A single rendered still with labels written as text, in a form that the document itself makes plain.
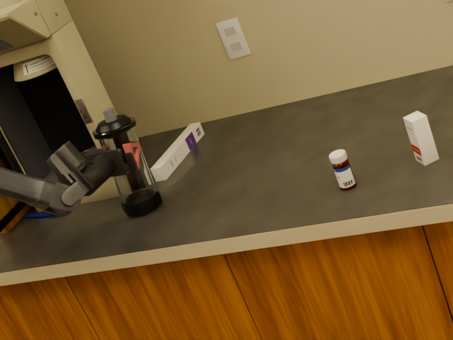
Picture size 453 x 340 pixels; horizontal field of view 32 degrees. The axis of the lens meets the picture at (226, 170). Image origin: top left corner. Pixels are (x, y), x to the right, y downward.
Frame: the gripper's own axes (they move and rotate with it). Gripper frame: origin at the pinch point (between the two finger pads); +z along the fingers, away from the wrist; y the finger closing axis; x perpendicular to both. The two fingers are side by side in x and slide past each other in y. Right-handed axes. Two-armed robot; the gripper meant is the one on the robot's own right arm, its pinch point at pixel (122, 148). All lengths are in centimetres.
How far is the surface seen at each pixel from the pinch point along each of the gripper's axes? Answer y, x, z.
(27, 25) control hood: 11.6, -35.1, -1.4
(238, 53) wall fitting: -15, -5, 50
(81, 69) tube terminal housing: 11.0, -18.9, 11.6
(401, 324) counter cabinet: -62, 45, -15
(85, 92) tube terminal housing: 10.7, -13.6, 9.3
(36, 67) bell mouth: 22.0, -22.8, 8.8
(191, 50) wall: -1, -9, 51
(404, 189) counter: -69, 14, -11
